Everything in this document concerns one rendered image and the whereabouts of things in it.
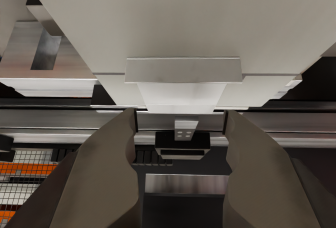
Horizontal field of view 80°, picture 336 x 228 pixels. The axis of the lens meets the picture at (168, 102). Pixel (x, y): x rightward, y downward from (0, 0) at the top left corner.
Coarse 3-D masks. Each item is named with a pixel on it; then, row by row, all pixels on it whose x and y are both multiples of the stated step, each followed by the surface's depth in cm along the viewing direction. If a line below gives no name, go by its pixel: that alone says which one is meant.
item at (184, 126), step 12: (180, 120) 30; (192, 120) 30; (156, 132) 44; (168, 132) 44; (180, 132) 36; (192, 132) 36; (204, 132) 44; (156, 144) 43; (168, 144) 43; (180, 144) 43; (192, 144) 43; (204, 144) 43; (168, 156) 46; (180, 156) 45; (192, 156) 45
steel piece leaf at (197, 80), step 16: (128, 64) 15; (144, 64) 15; (160, 64) 15; (176, 64) 15; (192, 64) 15; (208, 64) 15; (224, 64) 15; (128, 80) 15; (144, 80) 15; (160, 80) 15; (176, 80) 15; (192, 80) 14; (208, 80) 14; (224, 80) 14; (240, 80) 14; (144, 96) 22; (160, 96) 22; (176, 96) 22; (192, 96) 22; (208, 96) 22
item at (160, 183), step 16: (160, 176) 24; (176, 176) 24; (192, 176) 24; (208, 176) 24; (224, 176) 24; (144, 192) 23; (160, 192) 23; (176, 192) 23; (192, 192) 23; (208, 192) 23; (224, 192) 23; (144, 208) 22; (160, 208) 22; (176, 208) 22; (192, 208) 22; (208, 208) 22; (144, 224) 21; (160, 224) 21; (176, 224) 21; (192, 224) 21; (208, 224) 21
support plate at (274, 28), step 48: (48, 0) 11; (96, 0) 11; (144, 0) 11; (192, 0) 11; (240, 0) 10; (288, 0) 10; (96, 48) 15; (144, 48) 14; (192, 48) 14; (240, 48) 14; (288, 48) 14; (240, 96) 22
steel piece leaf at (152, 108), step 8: (152, 104) 24; (160, 104) 24; (168, 104) 24; (176, 104) 24; (184, 104) 24; (152, 112) 27; (160, 112) 27; (168, 112) 27; (176, 112) 27; (184, 112) 27; (192, 112) 27; (200, 112) 27; (208, 112) 27
